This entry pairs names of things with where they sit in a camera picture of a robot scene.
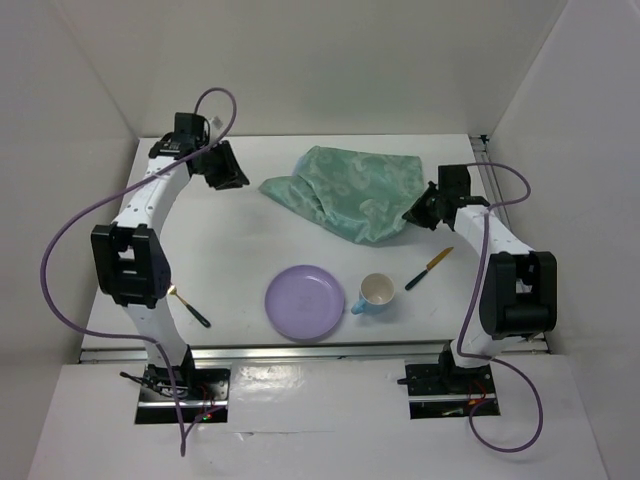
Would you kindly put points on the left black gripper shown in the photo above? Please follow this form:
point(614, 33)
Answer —
point(231, 174)

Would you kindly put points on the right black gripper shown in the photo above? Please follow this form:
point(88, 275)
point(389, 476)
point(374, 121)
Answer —
point(417, 213)

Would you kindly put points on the gold knife dark handle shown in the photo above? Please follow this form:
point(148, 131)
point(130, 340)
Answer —
point(428, 268)

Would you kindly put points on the green patterned cloth placemat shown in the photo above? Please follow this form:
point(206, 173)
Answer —
point(358, 196)

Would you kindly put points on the blue and white mug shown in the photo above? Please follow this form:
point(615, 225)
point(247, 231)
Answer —
point(376, 292)

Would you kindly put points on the gold fork dark handle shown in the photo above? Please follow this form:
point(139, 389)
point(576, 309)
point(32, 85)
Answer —
point(173, 291)

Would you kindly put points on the purple plastic plate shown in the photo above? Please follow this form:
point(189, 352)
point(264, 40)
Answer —
point(304, 303)

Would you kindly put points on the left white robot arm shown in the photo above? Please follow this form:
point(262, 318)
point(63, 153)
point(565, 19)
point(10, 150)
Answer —
point(130, 262)

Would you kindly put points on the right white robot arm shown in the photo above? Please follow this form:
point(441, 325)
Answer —
point(514, 296)

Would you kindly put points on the front aluminium rail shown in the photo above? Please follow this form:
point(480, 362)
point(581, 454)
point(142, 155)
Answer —
point(283, 352)

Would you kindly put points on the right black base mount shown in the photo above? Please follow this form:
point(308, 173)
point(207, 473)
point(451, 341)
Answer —
point(437, 380)

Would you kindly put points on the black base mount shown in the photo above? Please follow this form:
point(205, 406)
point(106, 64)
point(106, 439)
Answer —
point(205, 384)
point(437, 380)

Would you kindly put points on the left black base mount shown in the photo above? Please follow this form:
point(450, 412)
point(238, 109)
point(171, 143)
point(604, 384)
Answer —
point(205, 384)

